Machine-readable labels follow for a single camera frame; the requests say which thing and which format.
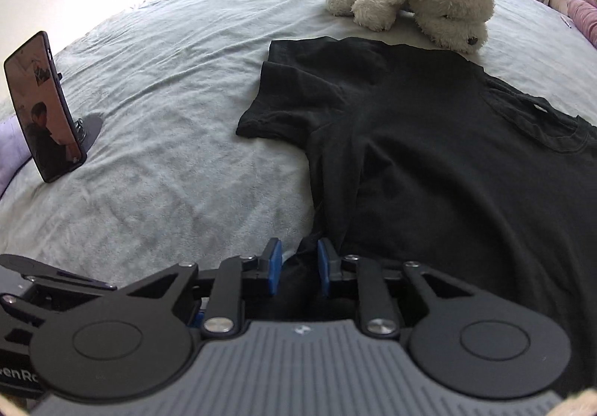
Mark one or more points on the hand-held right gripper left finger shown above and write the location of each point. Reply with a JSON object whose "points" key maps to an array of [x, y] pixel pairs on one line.
{"points": [[275, 269]]}

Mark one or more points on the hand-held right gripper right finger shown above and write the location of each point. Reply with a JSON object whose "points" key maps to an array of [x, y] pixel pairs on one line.
{"points": [[324, 269]]}

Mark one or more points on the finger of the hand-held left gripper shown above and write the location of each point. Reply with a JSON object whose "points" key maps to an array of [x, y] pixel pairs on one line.
{"points": [[56, 281]]}

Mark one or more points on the black t-shirt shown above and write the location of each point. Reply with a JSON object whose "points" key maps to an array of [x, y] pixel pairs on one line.
{"points": [[443, 164]]}

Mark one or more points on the purple cloth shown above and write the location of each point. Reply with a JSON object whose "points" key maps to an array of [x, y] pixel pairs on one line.
{"points": [[11, 150]]}

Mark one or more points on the dark phone stand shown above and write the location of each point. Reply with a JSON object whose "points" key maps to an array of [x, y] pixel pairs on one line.
{"points": [[92, 126]]}

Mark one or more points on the black smartphone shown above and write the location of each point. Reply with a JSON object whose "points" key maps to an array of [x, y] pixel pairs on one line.
{"points": [[42, 117]]}

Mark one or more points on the white plush dog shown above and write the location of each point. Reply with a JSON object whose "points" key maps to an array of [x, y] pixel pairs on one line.
{"points": [[419, 0]]}

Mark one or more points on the pen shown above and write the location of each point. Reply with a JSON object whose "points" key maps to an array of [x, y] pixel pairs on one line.
{"points": [[566, 22]]}

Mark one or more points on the pink quilt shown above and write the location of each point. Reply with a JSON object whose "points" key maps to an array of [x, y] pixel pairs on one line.
{"points": [[585, 14]]}

